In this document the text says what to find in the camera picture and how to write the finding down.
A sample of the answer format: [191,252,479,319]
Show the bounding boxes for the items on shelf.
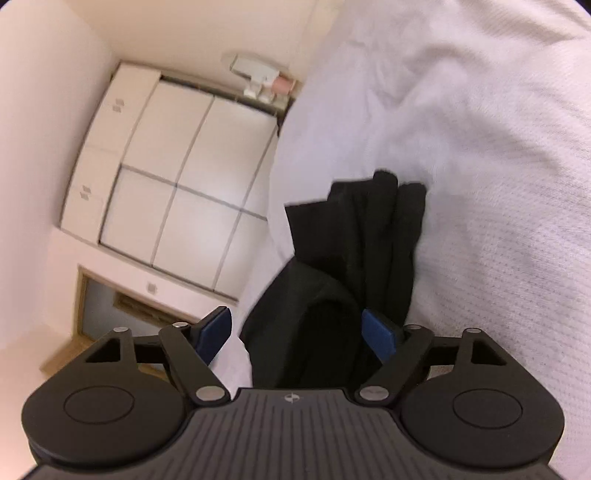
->
[221,51,301,112]

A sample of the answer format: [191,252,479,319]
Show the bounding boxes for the black garment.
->
[239,171,427,391]

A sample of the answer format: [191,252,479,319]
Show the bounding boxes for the white bed duvet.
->
[209,0,591,398]

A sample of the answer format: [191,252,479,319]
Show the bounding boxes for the white wardrobe cabinet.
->
[61,64,280,299]

